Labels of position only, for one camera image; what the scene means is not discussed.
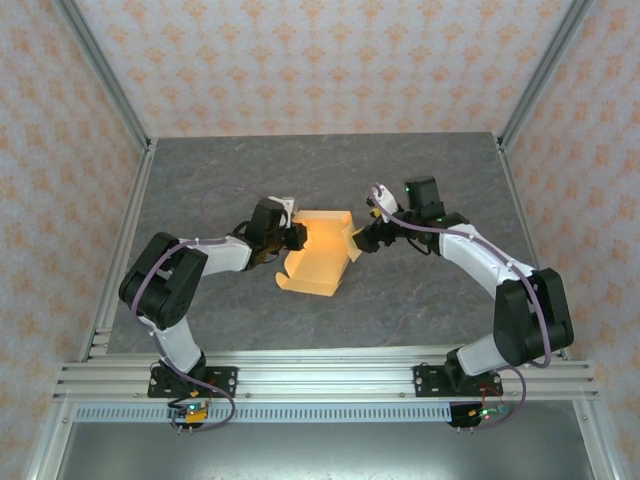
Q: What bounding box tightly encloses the grey slotted cable duct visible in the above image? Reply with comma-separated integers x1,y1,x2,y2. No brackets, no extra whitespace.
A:
74,404,454,424

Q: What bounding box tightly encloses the aluminium mounting rail beam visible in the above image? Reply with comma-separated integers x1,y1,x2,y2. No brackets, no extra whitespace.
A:
52,349,601,402

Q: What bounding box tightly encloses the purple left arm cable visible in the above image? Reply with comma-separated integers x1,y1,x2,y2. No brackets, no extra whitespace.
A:
130,183,291,434

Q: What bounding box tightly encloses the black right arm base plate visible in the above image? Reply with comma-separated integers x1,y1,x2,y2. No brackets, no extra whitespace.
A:
413,364,504,399

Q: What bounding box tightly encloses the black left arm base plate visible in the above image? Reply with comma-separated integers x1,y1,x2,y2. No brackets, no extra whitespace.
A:
147,366,239,399

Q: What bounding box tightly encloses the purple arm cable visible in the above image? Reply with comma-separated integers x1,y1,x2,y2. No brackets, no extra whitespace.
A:
369,184,554,432
130,183,291,434

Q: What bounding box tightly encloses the aluminium frame post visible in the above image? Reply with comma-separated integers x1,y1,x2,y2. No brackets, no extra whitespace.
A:
52,0,154,152
497,0,597,152

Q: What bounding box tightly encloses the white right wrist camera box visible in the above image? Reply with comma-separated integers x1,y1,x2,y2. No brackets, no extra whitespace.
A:
368,183,402,224

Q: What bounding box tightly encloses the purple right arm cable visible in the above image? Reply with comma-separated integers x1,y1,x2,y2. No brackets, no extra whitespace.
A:
369,184,554,432

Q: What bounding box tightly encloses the grey metal sheet panel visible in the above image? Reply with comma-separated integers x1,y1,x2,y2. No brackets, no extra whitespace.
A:
54,422,597,480

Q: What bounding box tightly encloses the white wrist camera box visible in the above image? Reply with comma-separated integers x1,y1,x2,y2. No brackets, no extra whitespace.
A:
269,195,300,226
368,183,402,224

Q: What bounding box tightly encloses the tan cardboard paper box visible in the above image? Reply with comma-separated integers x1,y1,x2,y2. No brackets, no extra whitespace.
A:
274,209,364,299

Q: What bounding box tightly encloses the aluminium table side rail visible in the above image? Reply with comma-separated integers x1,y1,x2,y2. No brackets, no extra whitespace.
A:
496,133,571,362
79,138,159,362

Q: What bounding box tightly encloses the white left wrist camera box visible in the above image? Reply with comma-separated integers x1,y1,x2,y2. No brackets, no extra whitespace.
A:
269,195,300,226

